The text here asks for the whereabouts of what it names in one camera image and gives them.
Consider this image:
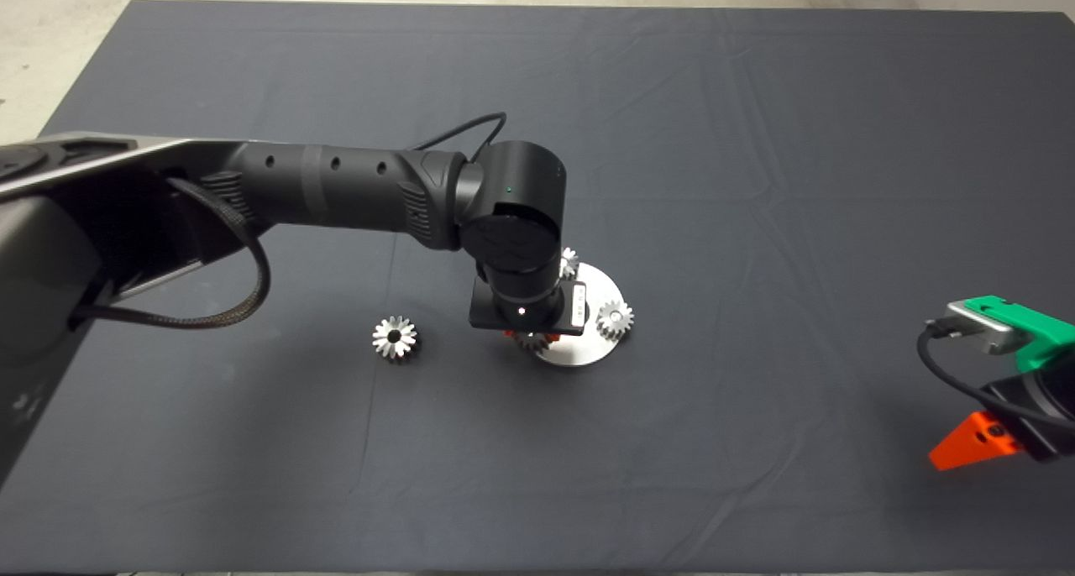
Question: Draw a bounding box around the dark grey table cloth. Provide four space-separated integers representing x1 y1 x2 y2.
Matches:
0 0 1075 573

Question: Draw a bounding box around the round metal plate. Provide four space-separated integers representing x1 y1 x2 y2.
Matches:
533 261 627 369

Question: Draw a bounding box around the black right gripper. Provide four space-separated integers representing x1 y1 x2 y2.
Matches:
928 359 1075 472

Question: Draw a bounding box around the silver right camera box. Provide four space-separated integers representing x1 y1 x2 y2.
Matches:
945 301 1019 356

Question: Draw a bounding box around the black braided cable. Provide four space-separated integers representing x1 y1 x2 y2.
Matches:
71 177 272 331

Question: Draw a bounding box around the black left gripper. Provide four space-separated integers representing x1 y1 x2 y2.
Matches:
469 270 587 343

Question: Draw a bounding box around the large steel gear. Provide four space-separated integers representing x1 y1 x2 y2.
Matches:
372 316 419 363

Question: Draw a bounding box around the green right camera mount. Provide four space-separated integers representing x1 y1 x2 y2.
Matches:
963 296 1075 374

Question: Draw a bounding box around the thin black left camera cable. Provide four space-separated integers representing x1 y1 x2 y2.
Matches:
410 112 508 164

